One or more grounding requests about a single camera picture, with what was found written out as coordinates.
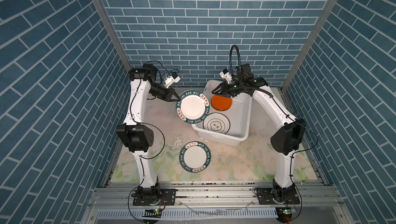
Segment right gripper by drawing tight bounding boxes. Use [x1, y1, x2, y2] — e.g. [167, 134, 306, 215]
[212, 81, 244, 98]

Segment green-rimmed lettered plate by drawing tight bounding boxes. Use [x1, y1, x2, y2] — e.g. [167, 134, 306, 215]
[179, 141, 211, 173]
[175, 90, 210, 124]

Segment orange plate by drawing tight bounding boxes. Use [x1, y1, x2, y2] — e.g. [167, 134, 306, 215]
[211, 96, 233, 111]

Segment white plate thin dark rim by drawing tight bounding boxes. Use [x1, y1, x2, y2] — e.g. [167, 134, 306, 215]
[203, 113, 231, 134]

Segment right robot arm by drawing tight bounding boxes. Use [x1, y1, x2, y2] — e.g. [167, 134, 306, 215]
[212, 73, 306, 192]

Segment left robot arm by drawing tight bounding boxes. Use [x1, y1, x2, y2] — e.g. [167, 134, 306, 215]
[116, 62, 180, 198]

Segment white plastic bin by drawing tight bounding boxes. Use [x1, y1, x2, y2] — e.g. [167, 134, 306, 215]
[192, 93, 252, 146]

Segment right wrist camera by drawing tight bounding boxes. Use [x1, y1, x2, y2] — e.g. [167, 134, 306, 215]
[220, 44, 254, 85]

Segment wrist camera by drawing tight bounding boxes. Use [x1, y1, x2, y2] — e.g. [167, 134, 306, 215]
[220, 44, 254, 85]
[164, 69, 180, 88]

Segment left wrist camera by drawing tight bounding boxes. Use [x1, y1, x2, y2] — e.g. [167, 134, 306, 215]
[164, 69, 180, 88]

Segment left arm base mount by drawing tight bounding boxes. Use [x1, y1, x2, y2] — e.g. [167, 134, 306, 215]
[132, 187, 176, 206]

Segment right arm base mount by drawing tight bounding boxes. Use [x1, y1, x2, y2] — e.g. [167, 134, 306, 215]
[253, 186, 300, 205]

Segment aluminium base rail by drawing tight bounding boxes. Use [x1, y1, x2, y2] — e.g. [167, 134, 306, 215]
[82, 183, 353, 224]

